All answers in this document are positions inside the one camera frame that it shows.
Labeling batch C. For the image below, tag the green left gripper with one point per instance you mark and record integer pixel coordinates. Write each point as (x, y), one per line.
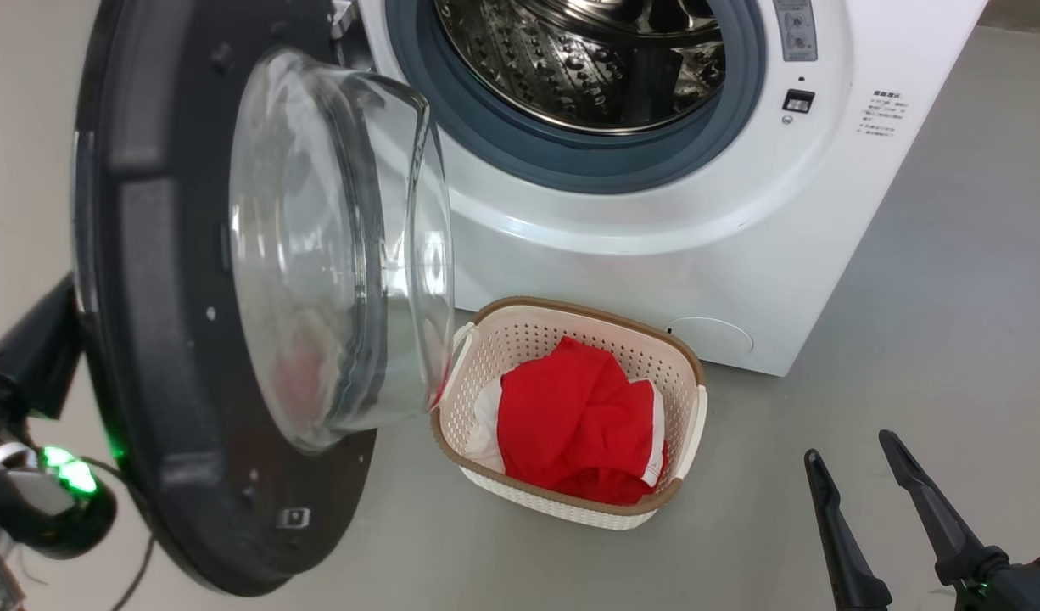
(53, 526)

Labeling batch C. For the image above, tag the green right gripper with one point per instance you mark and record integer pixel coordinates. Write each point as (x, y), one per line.
(1037, 590)

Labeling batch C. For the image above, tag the black washing machine door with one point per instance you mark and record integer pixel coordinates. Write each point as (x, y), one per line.
(164, 339)

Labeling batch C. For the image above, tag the red and white garment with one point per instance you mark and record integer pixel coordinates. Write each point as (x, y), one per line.
(571, 416)

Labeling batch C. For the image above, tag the white front-load washing machine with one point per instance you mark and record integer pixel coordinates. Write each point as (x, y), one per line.
(656, 255)

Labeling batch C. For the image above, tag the cream perforated laundry basket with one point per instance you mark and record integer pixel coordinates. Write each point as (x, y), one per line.
(520, 339)

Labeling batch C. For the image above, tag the black door latch slot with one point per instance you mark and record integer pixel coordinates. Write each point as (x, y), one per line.
(798, 101)

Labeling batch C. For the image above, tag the grey rubber door gasket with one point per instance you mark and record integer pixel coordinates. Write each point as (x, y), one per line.
(503, 153)

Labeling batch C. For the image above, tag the steel washing machine drum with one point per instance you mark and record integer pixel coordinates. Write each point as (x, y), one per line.
(571, 68)

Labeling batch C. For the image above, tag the round white filter cover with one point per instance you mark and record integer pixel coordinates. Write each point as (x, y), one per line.
(711, 337)

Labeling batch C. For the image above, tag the printed text sticker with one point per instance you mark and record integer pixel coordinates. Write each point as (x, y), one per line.
(880, 114)

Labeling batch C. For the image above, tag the grey washer label plate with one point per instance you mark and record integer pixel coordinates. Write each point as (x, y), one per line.
(796, 34)

